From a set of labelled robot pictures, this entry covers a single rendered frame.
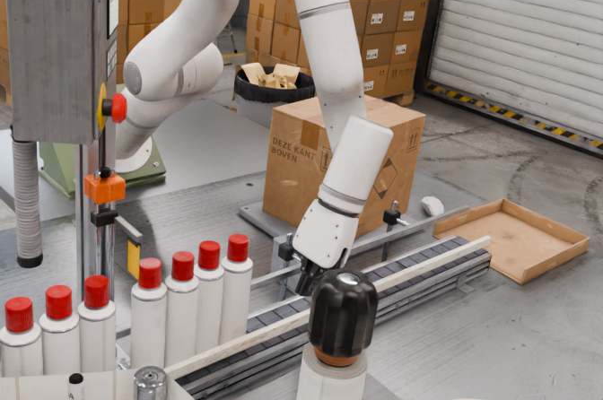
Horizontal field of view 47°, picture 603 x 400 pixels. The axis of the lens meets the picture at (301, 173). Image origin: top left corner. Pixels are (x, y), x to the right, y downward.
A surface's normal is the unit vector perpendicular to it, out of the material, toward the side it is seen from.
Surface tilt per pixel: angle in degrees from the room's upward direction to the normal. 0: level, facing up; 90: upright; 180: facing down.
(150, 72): 81
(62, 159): 45
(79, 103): 90
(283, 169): 90
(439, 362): 0
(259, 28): 87
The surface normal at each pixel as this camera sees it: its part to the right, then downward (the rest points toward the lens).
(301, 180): -0.64, 0.24
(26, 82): 0.11, 0.40
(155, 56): -0.33, 0.11
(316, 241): -0.66, -0.17
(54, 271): 0.11, -0.91
